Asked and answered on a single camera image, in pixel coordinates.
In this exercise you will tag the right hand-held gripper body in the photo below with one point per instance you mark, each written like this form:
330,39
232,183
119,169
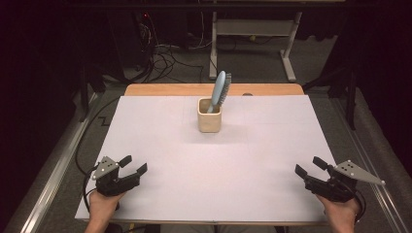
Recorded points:
336,189

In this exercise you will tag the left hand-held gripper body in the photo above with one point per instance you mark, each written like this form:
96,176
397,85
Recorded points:
110,186

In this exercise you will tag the beige square cup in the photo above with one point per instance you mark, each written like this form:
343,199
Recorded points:
210,123

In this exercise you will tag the light blue hairbrush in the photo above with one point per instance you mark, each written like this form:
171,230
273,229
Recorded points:
217,89

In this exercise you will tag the person's left hand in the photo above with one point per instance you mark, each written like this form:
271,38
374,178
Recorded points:
103,207

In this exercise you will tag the person's right hand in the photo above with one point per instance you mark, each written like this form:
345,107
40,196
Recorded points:
341,215

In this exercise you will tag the white paper sheet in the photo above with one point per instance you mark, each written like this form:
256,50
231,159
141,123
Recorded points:
145,129

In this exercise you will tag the black metal stand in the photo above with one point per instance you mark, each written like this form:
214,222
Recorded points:
85,87
351,97

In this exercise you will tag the dark computer tower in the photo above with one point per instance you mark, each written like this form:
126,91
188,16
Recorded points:
129,39

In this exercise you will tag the small yellow object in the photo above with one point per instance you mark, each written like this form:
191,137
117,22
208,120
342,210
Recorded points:
252,38

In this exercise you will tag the aluminium floor rail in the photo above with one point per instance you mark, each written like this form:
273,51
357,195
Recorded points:
372,155
55,174

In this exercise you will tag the white metal desk frame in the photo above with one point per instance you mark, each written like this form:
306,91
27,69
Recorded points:
252,27

